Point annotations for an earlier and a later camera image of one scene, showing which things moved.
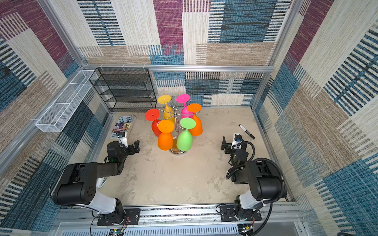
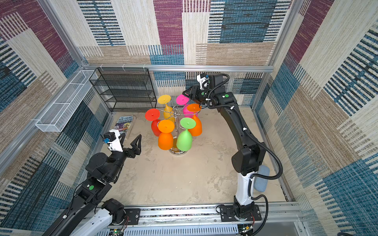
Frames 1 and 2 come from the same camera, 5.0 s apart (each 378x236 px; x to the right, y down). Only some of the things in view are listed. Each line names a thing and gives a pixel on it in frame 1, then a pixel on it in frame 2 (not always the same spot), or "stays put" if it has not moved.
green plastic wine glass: [184, 141] stays put
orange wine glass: [198, 130] stays put
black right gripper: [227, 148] to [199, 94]
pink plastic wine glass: [185, 113] stays put
